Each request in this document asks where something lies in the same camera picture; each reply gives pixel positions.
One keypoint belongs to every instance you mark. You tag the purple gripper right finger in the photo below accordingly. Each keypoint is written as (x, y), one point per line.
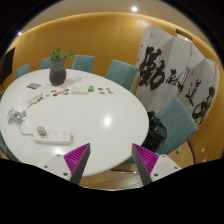
(151, 166)

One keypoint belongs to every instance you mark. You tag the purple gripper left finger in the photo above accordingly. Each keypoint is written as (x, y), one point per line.
(69, 166)

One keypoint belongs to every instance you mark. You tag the beige charger plug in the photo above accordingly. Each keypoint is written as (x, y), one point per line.
(41, 130)

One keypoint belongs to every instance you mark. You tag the white power strip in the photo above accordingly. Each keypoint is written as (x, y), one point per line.
(55, 137)

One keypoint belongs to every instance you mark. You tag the black bag on chair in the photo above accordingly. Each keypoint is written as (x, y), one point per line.
(156, 133)

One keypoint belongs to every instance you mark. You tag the teal chair near right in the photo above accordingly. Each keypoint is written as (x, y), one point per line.
(179, 124)

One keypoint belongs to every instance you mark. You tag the teal chair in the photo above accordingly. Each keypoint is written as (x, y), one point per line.
(121, 73)
(45, 63)
(22, 70)
(83, 63)
(179, 124)

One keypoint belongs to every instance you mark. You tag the round white table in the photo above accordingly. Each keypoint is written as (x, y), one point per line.
(110, 123)

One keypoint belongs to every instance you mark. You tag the colourful small cards row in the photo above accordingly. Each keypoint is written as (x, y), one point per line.
(36, 99)

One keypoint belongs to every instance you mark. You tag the colourful small pieces centre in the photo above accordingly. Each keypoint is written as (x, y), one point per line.
(58, 92)

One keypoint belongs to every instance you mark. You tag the white box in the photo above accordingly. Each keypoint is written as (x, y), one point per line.
(79, 90)

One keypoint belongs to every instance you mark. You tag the green small object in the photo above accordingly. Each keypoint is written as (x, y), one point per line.
(91, 88)

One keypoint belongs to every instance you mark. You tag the small coloured pieces right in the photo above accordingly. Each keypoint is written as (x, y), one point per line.
(105, 90)

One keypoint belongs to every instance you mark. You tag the dark grey card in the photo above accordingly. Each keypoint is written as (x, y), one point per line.
(34, 85)

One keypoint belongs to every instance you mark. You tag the teal chair far right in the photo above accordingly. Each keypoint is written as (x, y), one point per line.
(121, 73)

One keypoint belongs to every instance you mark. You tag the dark grey plant pot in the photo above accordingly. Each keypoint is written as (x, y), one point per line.
(57, 75)

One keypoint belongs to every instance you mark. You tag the calligraphy folding screen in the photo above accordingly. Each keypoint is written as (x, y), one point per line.
(169, 66)

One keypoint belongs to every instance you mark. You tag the teal chair far middle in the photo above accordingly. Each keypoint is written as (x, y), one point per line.
(83, 63)

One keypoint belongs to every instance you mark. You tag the teal chair leftmost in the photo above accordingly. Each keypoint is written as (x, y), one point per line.
(22, 70)

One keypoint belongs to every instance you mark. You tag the teal chair far left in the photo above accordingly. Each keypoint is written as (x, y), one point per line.
(45, 63)

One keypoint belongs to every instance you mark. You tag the green potted plant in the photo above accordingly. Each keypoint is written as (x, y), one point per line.
(59, 55)

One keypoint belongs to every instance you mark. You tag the dark wall screen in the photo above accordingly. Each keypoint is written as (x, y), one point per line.
(6, 65)

